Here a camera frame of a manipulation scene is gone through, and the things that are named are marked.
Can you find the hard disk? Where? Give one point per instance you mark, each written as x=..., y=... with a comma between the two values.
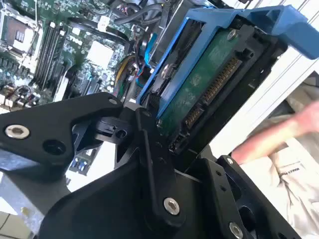
x=199, y=82

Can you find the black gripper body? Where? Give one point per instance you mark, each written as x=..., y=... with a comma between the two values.
x=99, y=214

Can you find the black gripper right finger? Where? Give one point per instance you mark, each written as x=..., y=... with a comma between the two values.
x=216, y=189

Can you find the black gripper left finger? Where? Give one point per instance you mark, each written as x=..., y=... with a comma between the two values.
x=49, y=124

